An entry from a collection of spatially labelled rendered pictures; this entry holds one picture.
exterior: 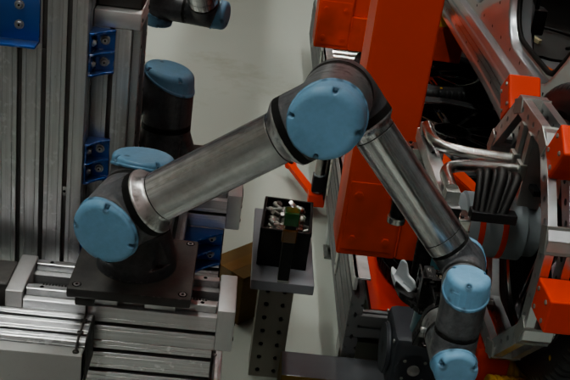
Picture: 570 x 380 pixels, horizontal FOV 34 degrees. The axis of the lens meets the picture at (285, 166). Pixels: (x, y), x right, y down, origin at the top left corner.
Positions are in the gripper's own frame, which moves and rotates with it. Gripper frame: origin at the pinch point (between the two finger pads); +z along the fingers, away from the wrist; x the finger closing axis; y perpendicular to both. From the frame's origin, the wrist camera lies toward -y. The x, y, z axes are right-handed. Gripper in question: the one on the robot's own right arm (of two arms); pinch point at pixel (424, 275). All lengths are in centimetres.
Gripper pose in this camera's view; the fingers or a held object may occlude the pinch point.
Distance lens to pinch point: 190.1
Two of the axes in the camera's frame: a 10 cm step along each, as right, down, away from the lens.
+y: 1.3, -9.1, -4.0
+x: -9.9, -1.1, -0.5
